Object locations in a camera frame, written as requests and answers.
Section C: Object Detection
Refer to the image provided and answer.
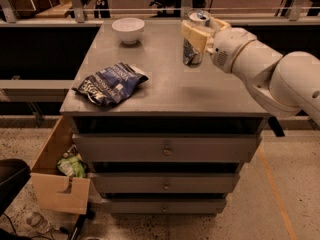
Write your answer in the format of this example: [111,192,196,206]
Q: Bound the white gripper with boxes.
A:
[181,17,257,74]

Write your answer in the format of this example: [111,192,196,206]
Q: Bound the silver blue redbull can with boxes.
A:
[183,10,210,67]

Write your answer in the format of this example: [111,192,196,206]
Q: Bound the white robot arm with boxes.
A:
[181,18,320,125]

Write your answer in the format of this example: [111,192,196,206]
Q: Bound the blue chip bag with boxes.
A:
[73,62,148,106]

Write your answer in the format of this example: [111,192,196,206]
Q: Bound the green snack bag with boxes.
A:
[57,155,86,178]

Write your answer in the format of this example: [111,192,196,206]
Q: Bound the white ceramic bowl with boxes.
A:
[112,18,145,44]

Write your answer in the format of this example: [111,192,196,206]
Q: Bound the metal guard railing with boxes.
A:
[1,0,320,25]

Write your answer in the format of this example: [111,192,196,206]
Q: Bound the grey drawer cabinet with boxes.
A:
[61,20,269,214]

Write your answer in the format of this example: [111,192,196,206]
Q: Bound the cardboard box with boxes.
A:
[31,117,90,214]

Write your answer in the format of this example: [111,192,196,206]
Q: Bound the clear plastic bottle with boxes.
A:
[26,212,51,234]

